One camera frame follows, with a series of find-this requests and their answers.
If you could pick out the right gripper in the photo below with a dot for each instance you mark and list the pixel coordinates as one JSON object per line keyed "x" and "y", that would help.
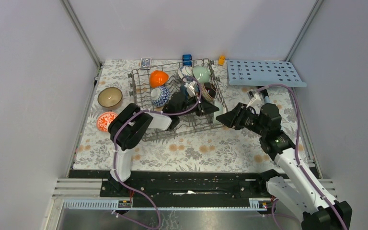
{"x": 234, "y": 118}

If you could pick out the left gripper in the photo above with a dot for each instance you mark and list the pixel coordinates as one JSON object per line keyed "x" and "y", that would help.
{"x": 204, "y": 107}

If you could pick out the dark brown patterned bowl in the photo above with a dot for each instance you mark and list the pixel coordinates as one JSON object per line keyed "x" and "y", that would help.
{"x": 208, "y": 91}

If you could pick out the grey wire dish rack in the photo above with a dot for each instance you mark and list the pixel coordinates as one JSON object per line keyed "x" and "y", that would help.
{"x": 185, "y": 119}

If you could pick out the brown glazed bowl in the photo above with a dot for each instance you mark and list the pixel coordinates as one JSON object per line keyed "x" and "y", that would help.
{"x": 110, "y": 98}

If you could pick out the red and white bowl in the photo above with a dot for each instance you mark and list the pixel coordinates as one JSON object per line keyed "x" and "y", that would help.
{"x": 104, "y": 120}

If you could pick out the pale green bowl front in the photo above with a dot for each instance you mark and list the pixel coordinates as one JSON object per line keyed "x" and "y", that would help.
{"x": 222, "y": 110}

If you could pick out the pale green bowl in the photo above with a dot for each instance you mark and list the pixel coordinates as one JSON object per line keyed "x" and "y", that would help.
{"x": 222, "y": 110}
{"x": 202, "y": 73}

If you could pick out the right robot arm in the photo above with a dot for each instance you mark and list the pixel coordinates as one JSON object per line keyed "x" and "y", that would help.
{"x": 308, "y": 199}

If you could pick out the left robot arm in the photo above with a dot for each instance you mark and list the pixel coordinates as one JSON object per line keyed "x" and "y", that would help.
{"x": 129, "y": 127}

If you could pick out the floral tablecloth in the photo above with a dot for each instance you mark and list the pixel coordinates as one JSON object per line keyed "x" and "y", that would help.
{"x": 216, "y": 150}

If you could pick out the pale green bowl back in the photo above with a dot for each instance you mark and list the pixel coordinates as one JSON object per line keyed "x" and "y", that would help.
{"x": 202, "y": 73}

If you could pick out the blue floral white bowl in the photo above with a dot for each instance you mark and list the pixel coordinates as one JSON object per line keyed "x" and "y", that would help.
{"x": 185, "y": 71}

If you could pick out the blue zigzag patterned bowl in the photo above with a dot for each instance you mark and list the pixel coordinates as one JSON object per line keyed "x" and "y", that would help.
{"x": 160, "y": 96}

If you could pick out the light blue perforated board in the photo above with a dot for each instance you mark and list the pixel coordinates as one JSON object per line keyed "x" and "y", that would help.
{"x": 262, "y": 72}

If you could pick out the orange toy block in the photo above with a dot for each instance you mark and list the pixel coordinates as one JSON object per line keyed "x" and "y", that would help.
{"x": 221, "y": 60}

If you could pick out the blue toy car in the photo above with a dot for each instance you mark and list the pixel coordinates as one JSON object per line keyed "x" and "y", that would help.
{"x": 187, "y": 60}

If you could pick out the orange bowl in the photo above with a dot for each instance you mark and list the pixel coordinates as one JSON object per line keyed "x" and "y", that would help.
{"x": 158, "y": 78}

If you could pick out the playing card box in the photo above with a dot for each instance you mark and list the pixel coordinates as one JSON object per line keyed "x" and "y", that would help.
{"x": 145, "y": 63}

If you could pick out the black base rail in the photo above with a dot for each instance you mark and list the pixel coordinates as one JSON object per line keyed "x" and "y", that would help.
{"x": 155, "y": 185}

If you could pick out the white slotted cable duct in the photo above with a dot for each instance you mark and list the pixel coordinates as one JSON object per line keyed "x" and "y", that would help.
{"x": 178, "y": 204}

